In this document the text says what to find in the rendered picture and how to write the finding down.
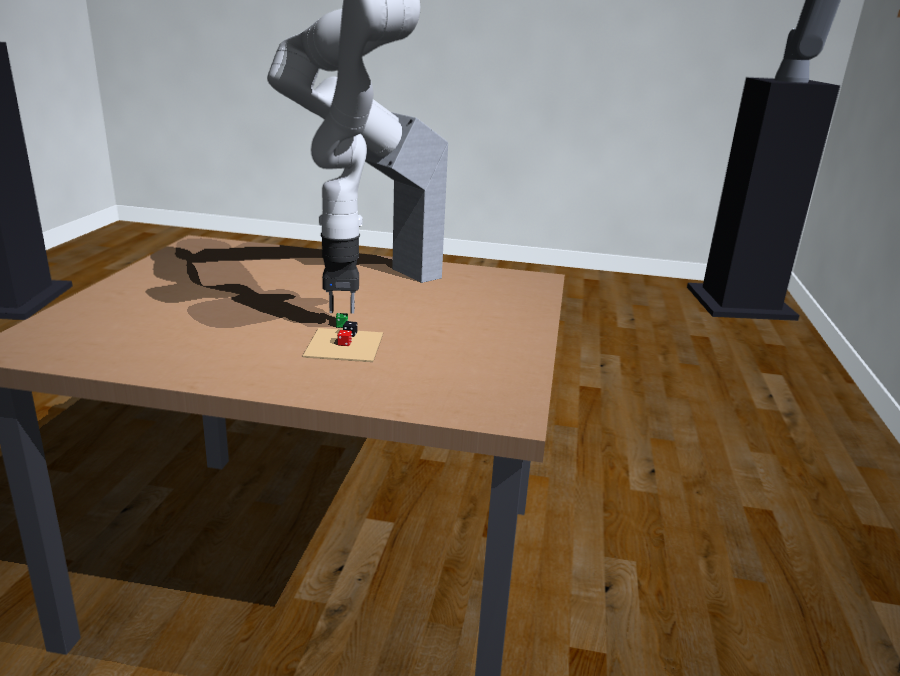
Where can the tan flat mat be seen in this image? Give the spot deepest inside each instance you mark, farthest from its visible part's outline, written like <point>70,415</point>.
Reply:
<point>363,347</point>

